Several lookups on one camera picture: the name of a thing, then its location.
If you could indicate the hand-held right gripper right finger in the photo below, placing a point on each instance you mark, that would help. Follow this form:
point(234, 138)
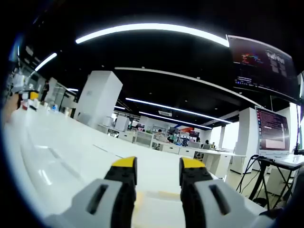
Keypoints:
point(206, 202)

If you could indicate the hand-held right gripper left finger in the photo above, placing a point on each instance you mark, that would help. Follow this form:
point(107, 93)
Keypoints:
point(107, 197)

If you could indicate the clear storage box yellow latches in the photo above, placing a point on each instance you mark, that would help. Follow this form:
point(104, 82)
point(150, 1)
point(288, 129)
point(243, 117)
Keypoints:
point(156, 206)

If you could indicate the white office desk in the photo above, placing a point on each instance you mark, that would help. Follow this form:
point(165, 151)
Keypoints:
point(218, 164)

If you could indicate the black folding stand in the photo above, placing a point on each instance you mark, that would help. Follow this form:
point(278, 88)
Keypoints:
point(282, 175)

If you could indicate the white square pillar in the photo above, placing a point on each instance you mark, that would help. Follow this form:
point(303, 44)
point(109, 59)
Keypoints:
point(99, 99)
point(248, 133)

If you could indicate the long ceiling light strip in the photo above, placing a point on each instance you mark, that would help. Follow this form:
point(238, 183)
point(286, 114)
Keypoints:
point(175, 109)
point(147, 27)

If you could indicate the open silver laptop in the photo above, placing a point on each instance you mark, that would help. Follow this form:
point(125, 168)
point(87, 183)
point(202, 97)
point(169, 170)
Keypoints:
point(273, 130)

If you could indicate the short ceiling light strip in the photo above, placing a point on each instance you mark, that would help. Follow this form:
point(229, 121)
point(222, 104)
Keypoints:
point(46, 61)

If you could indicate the large dark wall monitor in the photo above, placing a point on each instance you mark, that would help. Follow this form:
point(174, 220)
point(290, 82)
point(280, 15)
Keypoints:
point(261, 71)

